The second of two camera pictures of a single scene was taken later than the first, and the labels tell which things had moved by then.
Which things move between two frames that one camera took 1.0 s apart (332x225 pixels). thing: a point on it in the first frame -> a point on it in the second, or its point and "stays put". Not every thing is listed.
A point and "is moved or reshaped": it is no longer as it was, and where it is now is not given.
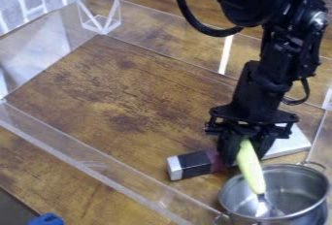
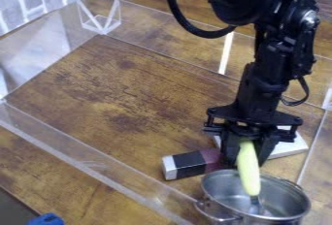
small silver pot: [294, 199] is moved or reshaped
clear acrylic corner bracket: [97, 22] stays put
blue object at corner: [48, 218] stays put
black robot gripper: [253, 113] stays put
